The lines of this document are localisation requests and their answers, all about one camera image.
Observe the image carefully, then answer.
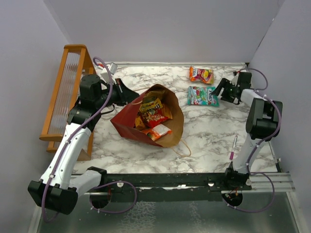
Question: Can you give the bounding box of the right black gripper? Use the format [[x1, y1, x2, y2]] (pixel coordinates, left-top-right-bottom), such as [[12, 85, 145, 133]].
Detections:
[[211, 78, 239, 103]]

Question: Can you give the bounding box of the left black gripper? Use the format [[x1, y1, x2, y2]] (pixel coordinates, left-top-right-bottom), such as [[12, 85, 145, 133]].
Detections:
[[96, 78, 139, 109]]

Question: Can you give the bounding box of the colourful Fox's fruits bag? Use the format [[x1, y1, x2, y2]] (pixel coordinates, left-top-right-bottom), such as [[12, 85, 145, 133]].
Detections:
[[189, 66, 214, 84]]

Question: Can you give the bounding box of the green Fox's candy bag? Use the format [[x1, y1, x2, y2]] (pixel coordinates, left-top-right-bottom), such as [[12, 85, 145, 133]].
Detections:
[[187, 86, 219, 107]]

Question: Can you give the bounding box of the gold crispy snack bag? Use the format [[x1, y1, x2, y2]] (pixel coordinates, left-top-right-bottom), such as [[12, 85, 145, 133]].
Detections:
[[142, 89, 166, 103]]

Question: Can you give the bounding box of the yellow M&M's bag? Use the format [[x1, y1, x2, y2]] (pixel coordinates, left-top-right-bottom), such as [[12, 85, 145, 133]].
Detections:
[[139, 98, 163, 113]]

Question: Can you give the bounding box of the red brown paper bag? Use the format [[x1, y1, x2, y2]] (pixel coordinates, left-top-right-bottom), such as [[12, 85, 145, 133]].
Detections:
[[110, 84, 184, 148]]

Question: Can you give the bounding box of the red snack packet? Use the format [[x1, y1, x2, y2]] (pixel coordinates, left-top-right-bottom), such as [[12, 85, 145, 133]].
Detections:
[[141, 108, 169, 128]]

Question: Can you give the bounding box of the orange white snack packet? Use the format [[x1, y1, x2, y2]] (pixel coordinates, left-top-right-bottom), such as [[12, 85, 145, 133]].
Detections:
[[142, 124, 172, 141]]

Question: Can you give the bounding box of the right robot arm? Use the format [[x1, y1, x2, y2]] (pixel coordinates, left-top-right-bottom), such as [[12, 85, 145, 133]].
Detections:
[[211, 71, 283, 190]]

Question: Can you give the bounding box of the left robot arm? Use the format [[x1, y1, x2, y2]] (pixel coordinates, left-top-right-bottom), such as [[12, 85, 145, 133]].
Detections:
[[28, 74, 139, 222]]

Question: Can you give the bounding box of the wooden rack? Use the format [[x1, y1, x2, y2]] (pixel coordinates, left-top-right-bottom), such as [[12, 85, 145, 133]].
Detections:
[[39, 44, 95, 153]]

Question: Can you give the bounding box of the pink marker pen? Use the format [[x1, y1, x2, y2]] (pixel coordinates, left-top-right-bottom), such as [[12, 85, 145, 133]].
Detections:
[[229, 135, 238, 160]]

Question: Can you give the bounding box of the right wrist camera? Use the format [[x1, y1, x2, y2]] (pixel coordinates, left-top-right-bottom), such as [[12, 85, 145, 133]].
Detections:
[[231, 71, 239, 83]]

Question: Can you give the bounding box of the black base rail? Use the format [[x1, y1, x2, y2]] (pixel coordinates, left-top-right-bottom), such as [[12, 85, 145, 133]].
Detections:
[[80, 169, 253, 203]]

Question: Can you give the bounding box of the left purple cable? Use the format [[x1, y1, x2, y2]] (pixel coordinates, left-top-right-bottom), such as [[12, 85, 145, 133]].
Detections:
[[41, 57, 138, 223]]

